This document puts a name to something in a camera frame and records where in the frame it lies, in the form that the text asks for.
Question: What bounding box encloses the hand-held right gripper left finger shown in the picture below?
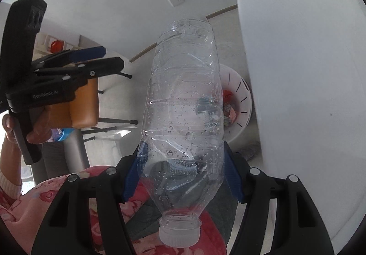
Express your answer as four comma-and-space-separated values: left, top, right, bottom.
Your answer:
31, 141, 149, 255

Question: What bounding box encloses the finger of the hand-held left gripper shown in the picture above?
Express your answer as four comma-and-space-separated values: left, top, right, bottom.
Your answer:
31, 46, 106, 68
34, 57, 125, 82

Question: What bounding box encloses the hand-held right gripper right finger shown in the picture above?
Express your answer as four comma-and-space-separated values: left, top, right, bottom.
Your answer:
221, 141, 335, 255

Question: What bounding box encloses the white plastic waste basket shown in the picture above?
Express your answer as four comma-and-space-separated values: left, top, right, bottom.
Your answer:
220, 65, 253, 144

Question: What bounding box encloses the clear plastic bottle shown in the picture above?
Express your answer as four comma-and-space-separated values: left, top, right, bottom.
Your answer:
137, 17, 229, 246

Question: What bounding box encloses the person's left hand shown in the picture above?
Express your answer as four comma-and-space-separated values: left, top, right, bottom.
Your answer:
2, 112, 54, 148

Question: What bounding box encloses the white shelf rack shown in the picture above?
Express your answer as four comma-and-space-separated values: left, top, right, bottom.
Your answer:
34, 33, 81, 56

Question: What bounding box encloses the grey patterned cloth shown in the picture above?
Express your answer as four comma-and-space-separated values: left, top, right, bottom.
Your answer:
237, 142, 261, 162

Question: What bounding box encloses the blue tissue pack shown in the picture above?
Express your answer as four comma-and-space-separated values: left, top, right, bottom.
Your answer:
51, 128, 72, 143

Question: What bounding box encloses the pink floral clothing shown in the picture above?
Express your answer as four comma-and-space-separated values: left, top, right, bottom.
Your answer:
0, 166, 226, 255

